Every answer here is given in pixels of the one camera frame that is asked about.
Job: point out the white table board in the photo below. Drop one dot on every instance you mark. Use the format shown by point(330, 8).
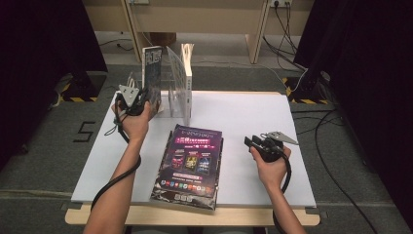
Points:
point(259, 113)

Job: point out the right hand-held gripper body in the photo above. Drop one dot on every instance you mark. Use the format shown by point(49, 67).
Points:
point(271, 151)

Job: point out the white picture-grid magazine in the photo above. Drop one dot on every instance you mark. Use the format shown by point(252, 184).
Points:
point(186, 91)

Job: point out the clear acrylic magazine rack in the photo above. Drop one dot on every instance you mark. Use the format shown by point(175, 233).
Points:
point(165, 104)

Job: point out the purple and blue magazine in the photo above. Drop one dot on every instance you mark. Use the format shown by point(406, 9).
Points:
point(152, 74)

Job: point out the brown cardboard box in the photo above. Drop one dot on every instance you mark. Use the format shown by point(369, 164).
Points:
point(165, 38)

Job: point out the light wooden table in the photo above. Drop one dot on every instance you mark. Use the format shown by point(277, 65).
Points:
point(162, 217)

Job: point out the black curtain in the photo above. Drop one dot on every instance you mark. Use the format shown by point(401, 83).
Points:
point(373, 65)
point(32, 65)

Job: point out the beige wooden desk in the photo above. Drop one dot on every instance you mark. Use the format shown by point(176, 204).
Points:
point(211, 16)

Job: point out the person's left hand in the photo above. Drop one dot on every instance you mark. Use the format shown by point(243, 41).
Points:
point(134, 126)

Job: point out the person's right hand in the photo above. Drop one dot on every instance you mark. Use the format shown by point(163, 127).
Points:
point(274, 175)

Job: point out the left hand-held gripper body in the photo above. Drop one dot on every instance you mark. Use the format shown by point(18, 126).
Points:
point(130, 100)

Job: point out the white wall socket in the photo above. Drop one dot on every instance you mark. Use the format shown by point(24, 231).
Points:
point(281, 3)

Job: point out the black and red magazine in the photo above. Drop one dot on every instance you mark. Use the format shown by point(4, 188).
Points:
point(181, 202)

